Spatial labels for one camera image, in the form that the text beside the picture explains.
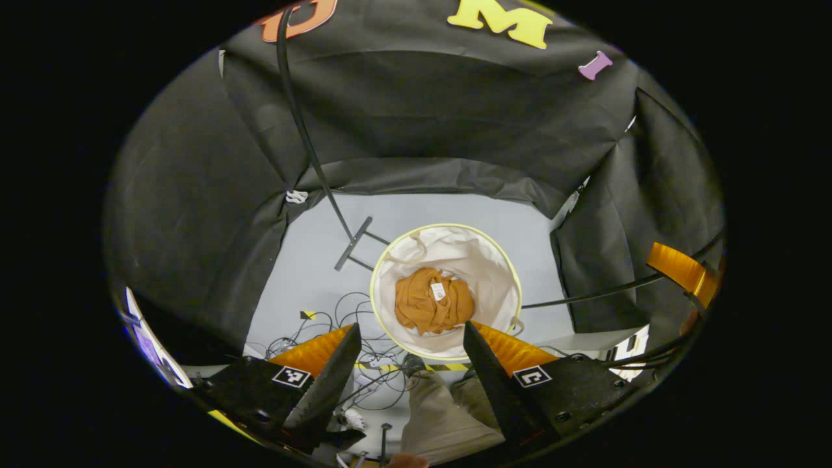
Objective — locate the yellow black floor tape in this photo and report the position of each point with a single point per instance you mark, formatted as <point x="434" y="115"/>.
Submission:
<point x="448" y="367"/>

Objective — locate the black backdrop cloth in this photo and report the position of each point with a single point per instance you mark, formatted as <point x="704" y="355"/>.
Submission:
<point x="422" y="97"/>

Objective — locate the brown collared shirt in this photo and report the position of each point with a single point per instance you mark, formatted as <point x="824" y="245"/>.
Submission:
<point x="422" y="305"/>

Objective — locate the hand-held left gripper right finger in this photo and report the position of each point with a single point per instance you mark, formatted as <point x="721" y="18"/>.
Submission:
<point x="497" y="390"/>

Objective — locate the black clothes rack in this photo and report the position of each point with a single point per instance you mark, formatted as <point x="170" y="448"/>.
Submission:
<point x="353" y="244"/>

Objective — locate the white power adapter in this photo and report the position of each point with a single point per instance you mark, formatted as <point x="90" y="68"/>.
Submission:
<point x="355" y="419"/>

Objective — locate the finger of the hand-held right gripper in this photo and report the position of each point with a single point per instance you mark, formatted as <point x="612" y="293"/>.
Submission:
<point x="679" y="268"/>

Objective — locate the white round laundry hamper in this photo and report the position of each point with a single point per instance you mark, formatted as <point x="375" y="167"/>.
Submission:
<point x="481" y="260"/>

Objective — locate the white panel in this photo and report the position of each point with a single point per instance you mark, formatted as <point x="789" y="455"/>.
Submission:
<point x="634" y="344"/>

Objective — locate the wall poster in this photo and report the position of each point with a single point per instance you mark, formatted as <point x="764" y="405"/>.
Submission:
<point x="146" y="344"/>

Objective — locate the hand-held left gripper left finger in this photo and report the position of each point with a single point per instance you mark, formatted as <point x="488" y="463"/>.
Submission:
<point x="325" y="390"/>

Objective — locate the person's beige trousers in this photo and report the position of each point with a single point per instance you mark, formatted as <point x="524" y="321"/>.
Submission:
<point x="442" y="416"/>

